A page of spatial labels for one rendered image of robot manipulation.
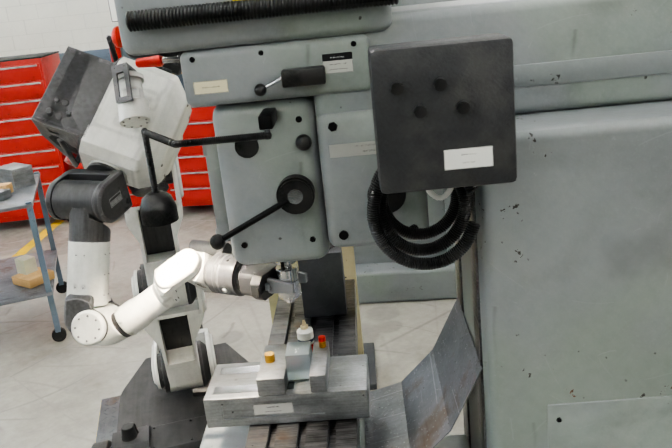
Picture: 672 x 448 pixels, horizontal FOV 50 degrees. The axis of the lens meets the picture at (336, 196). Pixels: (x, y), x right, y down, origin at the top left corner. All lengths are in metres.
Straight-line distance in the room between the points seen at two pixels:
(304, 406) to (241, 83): 0.70
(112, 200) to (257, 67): 0.56
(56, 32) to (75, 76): 9.41
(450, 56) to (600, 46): 0.39
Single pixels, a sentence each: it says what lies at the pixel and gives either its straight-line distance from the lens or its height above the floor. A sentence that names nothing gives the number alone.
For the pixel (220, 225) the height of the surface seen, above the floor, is 1.38.
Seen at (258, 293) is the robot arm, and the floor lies 1.23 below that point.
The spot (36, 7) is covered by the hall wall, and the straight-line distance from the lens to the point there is 11.28.
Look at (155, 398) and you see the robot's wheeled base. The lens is 2.54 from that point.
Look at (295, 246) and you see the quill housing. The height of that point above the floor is 1.35.
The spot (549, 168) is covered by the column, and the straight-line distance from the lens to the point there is 1.23.
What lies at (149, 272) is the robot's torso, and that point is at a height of 1.08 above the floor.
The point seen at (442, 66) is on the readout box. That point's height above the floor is 1.69.
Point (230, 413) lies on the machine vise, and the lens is 1.62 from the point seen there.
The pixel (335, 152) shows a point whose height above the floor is 1.53.
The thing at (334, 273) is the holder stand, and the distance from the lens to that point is 1.98.
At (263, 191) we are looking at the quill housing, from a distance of 1.35.
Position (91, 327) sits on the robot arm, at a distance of 1.67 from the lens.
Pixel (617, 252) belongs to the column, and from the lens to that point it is 1.32.
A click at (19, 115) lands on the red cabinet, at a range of 6.65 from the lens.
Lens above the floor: 1.82
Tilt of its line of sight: 17 degrees down
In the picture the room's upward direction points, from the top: 6 degrees counter-clockwise
